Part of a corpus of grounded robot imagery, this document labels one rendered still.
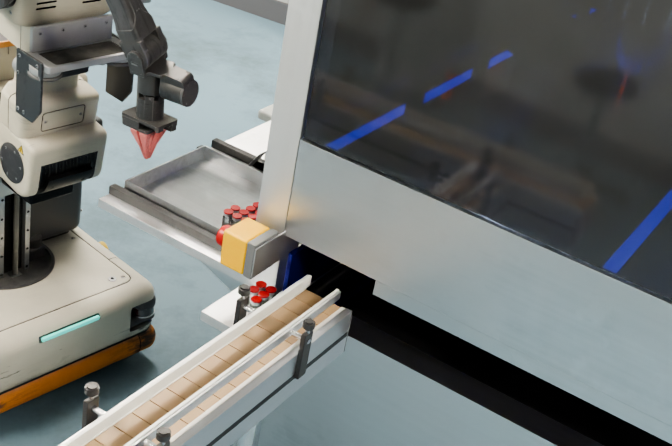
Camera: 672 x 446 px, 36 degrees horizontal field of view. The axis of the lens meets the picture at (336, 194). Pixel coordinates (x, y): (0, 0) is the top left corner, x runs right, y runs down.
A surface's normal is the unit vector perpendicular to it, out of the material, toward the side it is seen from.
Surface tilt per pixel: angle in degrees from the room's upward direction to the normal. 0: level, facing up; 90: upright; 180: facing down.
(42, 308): 0
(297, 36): 90
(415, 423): 90
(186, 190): 0
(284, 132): 90
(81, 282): 0
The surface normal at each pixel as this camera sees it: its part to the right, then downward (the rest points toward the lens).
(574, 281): -0.54, 0.32
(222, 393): 0.16, -0.87
